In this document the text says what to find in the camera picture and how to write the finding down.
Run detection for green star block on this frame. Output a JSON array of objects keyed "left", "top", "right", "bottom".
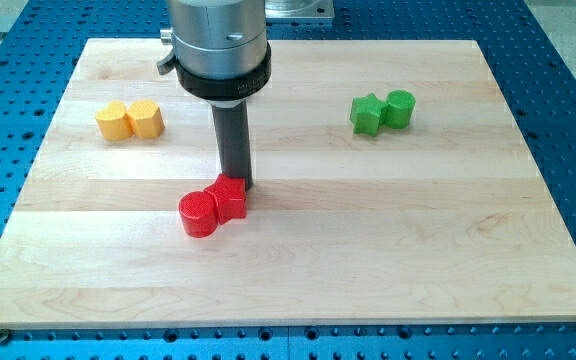
[{"left": 350, "top": 93, "right": 386, "bottom": 137}]

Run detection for yellow hexagon block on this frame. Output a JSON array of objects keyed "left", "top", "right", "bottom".
[{"left": 126, "top": 99, "right": 165, "bottom": 139}]

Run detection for left board clamp screw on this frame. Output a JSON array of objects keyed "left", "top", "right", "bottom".
[{"left": 0, "top": 329, "right": 12, "bottom": 346}]

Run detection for red circle block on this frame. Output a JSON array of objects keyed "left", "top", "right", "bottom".
[{"left": 178, "top": 191, "right": 218, "bottom": 238}]

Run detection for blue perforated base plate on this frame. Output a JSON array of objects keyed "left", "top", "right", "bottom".
[{"left": 0, "top": 1, "right": 576, "bottom": 359}]

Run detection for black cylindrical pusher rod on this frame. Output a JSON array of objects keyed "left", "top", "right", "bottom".
[{"left": 212, "top": 101, "right": 253, "bottom": 191}]

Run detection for yellow heart block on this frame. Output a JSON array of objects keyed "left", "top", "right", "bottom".
[{"left": 95, "top": 100, "right": 133, "bottom": 141}]

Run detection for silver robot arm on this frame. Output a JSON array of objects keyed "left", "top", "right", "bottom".
[{"left": 157, "top": 0, "right": 271, "bottom": 108}]

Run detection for red square block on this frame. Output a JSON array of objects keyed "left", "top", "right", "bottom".
[{"left": 204, "top": 174, "right": 247, "bottom": 225}]

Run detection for green circle block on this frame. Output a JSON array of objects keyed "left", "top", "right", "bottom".
[{"left": 384, "top": 90, "right": 416, "bottom": 129}]

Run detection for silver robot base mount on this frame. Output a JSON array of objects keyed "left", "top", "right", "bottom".
[{"left": 265, "top": 0, "right": 335, "bottom": 24}]

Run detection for light wooden board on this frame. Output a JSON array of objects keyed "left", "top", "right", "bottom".
[{"left": 0, "top": 39, "right": 576, "bottom": 329}]

